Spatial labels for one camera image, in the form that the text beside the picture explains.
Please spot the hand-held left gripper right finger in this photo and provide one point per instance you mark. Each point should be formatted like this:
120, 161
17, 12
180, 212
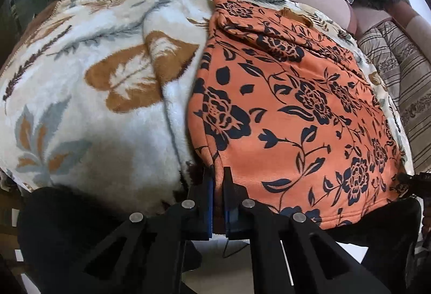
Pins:
231, 223

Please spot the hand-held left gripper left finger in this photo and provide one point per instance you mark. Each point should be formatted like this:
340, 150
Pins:
209, 210

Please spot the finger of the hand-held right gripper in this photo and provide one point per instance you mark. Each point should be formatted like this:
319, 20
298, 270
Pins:
405, 179

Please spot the orange floral garment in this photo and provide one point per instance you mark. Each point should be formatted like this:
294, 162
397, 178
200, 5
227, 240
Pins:
286, 112

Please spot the leaf print fleece blanket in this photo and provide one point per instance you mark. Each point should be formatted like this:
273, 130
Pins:
101, 112

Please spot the person's black clothing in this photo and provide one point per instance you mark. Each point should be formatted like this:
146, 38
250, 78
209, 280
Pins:
50, 223

